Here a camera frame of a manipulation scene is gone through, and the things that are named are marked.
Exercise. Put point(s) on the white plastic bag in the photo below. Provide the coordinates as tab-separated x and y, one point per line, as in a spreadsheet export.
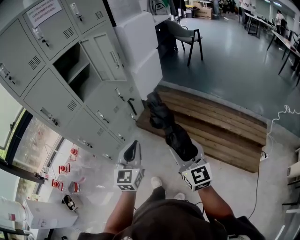
11	213

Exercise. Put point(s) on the person's white shoe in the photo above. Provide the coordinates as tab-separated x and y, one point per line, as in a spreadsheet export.
179	196
156	182

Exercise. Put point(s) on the red and white canister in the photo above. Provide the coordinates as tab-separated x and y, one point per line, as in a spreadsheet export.
74	187

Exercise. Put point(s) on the red and white reel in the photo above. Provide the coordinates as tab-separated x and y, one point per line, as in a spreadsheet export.
64	168
74	152
57	184

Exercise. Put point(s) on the small black open box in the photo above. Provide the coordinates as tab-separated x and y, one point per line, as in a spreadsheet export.
69	202

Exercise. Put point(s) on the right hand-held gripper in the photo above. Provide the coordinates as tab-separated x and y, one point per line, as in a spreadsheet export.
198	175

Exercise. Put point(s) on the white appliance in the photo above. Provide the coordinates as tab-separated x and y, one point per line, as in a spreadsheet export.
294	167

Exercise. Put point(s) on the stack of white foam boxes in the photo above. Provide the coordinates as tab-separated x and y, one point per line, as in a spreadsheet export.
140	51

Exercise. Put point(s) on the person's black shirt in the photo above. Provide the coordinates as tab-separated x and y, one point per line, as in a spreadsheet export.
173	222

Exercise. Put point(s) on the person's right white shoe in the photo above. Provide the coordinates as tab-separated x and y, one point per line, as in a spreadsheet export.
179	196

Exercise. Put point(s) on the person's right forearm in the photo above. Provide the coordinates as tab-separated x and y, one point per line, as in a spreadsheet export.
214	204

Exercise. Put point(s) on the brown cardboard box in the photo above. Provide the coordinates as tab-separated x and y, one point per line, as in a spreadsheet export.
203	12

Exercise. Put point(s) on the person's dark trousers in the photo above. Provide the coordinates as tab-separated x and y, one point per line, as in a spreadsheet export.
157	195

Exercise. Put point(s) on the long white work table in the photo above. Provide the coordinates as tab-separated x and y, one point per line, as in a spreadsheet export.
257	20
287	42

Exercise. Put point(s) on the white paper notice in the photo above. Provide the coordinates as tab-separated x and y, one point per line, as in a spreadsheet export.
44	11

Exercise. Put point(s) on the white power strip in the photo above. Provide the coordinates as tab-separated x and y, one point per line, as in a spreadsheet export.
264	156

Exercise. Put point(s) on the person's left forearm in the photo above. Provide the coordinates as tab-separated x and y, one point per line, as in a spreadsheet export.
122	211

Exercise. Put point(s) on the black frame chair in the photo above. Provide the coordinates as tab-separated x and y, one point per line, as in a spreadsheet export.
192	38

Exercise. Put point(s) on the white cardboard box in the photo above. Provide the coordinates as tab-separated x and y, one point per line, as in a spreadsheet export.
50	214

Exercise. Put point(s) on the grey metal locker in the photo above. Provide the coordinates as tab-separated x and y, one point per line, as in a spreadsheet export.
47	93

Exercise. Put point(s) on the person's left white shoe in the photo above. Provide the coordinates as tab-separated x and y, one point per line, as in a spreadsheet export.
156	182

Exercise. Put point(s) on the black umbrella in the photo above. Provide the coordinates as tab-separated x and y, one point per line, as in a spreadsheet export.
174	138

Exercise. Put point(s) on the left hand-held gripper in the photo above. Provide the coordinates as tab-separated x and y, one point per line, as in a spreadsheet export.
127	177

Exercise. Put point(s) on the wooden pallet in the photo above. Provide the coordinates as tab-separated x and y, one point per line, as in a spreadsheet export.
218	129

